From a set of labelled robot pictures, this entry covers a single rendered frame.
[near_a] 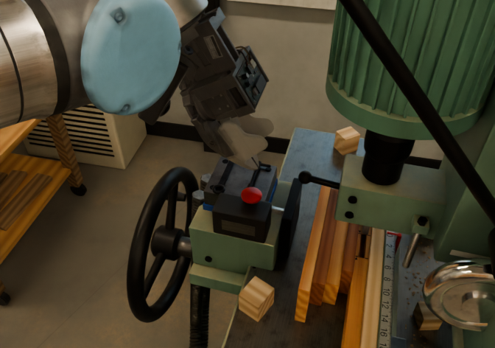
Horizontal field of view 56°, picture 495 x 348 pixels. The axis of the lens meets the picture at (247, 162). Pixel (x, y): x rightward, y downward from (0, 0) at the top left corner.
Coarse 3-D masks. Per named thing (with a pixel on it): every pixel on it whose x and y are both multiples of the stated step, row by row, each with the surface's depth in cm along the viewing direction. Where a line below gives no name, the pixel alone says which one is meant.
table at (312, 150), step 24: (312, 144) 94; (360, 144) 94; (288, 168) 89; (312, 168) 89; (336, 168) 89; (312, 192) 84; (312, 216) 80; (288, 264) 72; (216, 288) 75; (240, 288) 73; (288, 288) 69; (240, 312) 66; (288, 312) 66; (312, 312) 66; (336, 312) 66; (240, 336) 63; (264, 336) 63; (288, 336) 63; (312, 336) 63; (336, 336) 63
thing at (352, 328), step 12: (360, 228) 72; (360, 276) 66; (360, 288) 64; (348, 300) 63; (360, 300) 63; (348, 312) 62; (360, 312) 62; (348, 324) 60; (360, 324) 60; (348, 336) 59; (360, 336) 59
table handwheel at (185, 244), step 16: (176, 176) 81; (192, 176) 89; (160, 192) 76; (176, 192) 84; (144, 208) 75; (160, 208) 76; (144, 224) 73; (144, 240) 73; (160, 240) 84; (176, 240) 84; (144, 256) 73; (160, 256) 83; (176, 256) 85; (128, 272) 73; (144, 272) 74; (176, 272) 95; (128, 288) 74; (144, 288) 79; (176, 288) 93; (144, 304) 77; (160, 304) 87; (144, 320) 80
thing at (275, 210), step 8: (296, 184) 72; (296, 192) 70; (288, 200) 69; (296, 200) 69; (272, 208) 72; (280, 208) 73; (288, 208) 68; (296, 208) 71; (288, 216) 67; (296, 216) 73; (288, 224) 67; (296, 224) 77; (288, 232) 68; (280, 240) 70; (288, 240) 69; (280, 248) 71; (288, 248) 71; (280, 256) 72; (288, 256) 72
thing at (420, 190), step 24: (360, 168) 63; (408, 168) 63; (360, 192) 61; (384, 192) 60; (408, 192) 60; (432, 192) 60; (336, 216) 65; (360, 216) 64; (384, 216) 62; (408, 216) 61; (432, 216) 60
